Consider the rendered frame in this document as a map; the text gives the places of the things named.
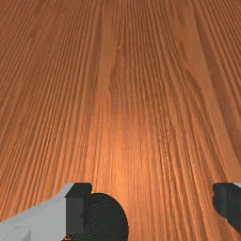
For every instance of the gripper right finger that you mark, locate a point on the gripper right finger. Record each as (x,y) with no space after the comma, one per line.
(229,204)

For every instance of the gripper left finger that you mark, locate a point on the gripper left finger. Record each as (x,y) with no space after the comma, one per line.
(47,216)

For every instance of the dark mesh basket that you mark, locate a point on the dark mesh basket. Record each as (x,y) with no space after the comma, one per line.
(105,218)

